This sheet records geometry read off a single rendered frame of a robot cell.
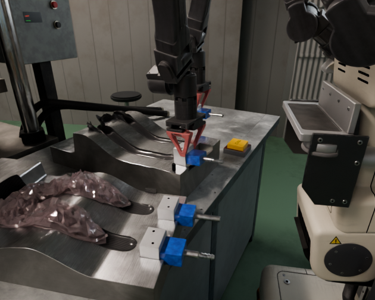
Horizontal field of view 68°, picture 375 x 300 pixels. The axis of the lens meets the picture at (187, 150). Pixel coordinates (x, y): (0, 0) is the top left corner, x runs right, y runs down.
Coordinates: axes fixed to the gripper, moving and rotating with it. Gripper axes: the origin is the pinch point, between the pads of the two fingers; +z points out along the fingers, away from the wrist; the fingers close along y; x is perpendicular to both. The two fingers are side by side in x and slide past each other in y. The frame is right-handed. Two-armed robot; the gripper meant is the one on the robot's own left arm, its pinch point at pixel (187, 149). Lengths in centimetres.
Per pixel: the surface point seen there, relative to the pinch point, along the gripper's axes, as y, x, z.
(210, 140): -16.4, -0.8, 3.3
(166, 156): -0.9, -7.4, 3.8
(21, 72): -4, -72, -17
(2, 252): 42.8, -13.0, 4.8
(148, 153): -0.7, -13.7, 3.9
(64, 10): -38, -84, -40
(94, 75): -186, -229, 15
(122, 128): -5.4, -26.9, -0.9
